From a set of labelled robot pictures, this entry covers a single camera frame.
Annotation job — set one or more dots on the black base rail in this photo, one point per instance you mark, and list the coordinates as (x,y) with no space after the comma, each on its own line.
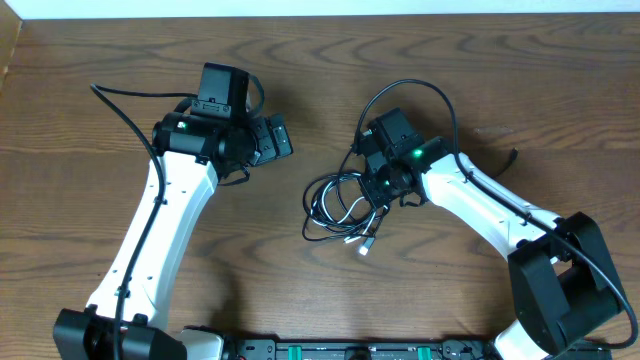
(272,348)

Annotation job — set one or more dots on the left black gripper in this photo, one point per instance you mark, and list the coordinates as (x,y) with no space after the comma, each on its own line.
(275,141)

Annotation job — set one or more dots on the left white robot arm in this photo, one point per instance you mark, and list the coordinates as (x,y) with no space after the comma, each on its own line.
(193,150)

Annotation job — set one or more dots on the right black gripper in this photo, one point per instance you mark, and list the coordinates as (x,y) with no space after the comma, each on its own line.
(368,180)

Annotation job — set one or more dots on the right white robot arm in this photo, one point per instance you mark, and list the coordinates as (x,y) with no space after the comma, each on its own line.
(563,280)

